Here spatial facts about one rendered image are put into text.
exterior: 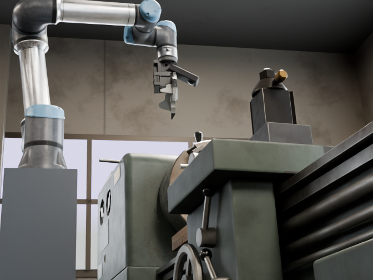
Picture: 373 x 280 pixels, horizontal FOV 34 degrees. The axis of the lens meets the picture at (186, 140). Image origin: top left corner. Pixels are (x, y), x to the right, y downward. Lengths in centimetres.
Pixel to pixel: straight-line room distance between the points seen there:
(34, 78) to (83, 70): 280
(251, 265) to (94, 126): 368
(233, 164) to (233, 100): 389
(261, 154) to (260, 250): 17
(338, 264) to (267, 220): 31
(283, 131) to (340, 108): 399
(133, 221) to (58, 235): 34
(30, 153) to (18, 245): 28
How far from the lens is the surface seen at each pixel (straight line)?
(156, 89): 215
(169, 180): 183
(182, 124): 473
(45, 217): 168
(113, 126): 465
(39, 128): 181
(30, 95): 203
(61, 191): 170
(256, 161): 105
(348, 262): 76
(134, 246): 191
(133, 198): 195
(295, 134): 126
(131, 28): 220
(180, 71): 216
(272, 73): 137
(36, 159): 177
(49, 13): 203
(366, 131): 86
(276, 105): 132
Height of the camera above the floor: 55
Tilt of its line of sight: 21 degrees up
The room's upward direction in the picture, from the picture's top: 3 degrees counter-clockwise
